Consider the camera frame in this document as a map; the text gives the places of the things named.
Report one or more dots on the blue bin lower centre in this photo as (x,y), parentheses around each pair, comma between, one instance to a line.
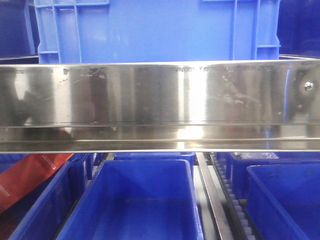
(137,200)

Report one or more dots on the blue bin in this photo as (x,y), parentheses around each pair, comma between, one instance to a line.
(137,200)
(237,163)
(40,214)
(283,200)

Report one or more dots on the blue bin rear right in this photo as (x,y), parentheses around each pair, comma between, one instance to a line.
(237,163)

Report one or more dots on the large blue crate on shelf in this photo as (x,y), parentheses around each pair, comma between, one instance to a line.
(124,31)

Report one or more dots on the blue bin lower right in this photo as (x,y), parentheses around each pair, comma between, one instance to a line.
(283,200)

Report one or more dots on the blue bin lower left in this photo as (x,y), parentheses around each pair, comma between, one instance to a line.
(40,214)

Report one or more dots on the red package in bin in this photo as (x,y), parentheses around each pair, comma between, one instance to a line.
(27,174)

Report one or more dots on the white roller track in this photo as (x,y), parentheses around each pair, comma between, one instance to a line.
(237,219)

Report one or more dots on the stainless steel shelf rail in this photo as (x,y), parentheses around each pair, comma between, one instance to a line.
(201,106)

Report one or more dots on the steel divider rail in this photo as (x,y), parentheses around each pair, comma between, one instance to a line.
(220,222)

